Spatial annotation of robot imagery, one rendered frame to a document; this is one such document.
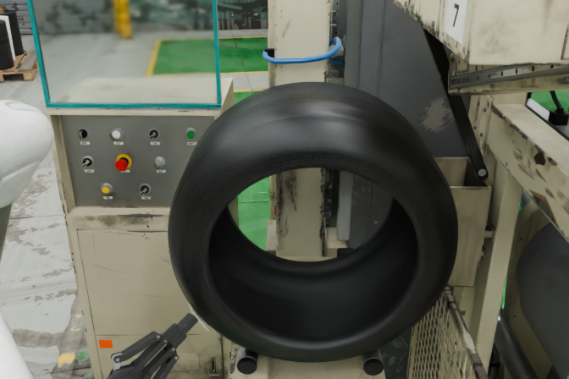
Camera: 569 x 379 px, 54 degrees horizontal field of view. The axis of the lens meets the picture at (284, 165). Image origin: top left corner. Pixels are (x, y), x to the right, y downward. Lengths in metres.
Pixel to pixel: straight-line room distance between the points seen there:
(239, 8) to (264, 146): 9.37
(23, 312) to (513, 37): 2.80
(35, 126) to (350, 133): 0.57
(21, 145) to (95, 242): 1.02
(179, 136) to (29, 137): 0.84
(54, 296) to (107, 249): 1.23
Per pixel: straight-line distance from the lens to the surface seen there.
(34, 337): 2.99
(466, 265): 1.57
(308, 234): 1.53
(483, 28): 0.74
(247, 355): 1.30
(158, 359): 1.20
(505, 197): 1.51
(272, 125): 1.01
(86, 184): 1.99
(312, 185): 1.46
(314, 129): 1.00
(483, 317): 1.71
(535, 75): 0.89
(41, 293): 3.28
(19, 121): 1.07
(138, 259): 2.03
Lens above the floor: 1.81
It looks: 24 degrees down
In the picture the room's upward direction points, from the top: straight up
